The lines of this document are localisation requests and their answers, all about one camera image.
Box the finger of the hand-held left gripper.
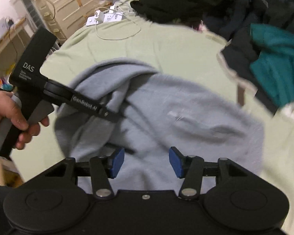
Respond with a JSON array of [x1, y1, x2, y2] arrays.
[[71, 91, 119, 123]]

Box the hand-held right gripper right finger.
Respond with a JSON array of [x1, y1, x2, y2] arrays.
[[169, 146, 248, 200]]

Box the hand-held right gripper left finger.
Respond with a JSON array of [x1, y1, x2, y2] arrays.
[[44, 147, 125, 199]]

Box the grey sweatpants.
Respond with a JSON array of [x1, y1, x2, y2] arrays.
[[54, 57, 264, 193]]

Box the person's left hand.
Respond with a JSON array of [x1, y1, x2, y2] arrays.
[[0, 92, 50, 143]]

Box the wooden desk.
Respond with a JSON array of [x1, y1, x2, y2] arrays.
[[0, 17, 28, 63]]

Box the cream drawer cabinet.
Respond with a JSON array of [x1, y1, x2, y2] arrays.
[[37, 0, 113, 40]]

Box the white patterned cloth strip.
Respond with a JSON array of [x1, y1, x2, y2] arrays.
[[86, 16, 104, 27]]

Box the white power strip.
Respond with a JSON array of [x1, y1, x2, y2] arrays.
[[102, 12, 124, 23]]

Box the light green bed sheet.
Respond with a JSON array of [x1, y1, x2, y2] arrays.
[[11, 0, 294, 235]]

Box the black pants beige trim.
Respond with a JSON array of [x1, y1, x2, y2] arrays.
[[218, 29, 285, 116]]

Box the black fleece sweater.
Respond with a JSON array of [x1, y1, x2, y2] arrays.
[[130, 0, 236, 25]]

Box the teal garment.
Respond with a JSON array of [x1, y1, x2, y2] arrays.
[[249, 24, 294, 108]]

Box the dark jacket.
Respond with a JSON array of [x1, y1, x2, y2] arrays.
[[201, 0, 294, 44]]

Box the white cable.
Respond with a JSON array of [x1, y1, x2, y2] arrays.
[[95, 0, 142, 40]]

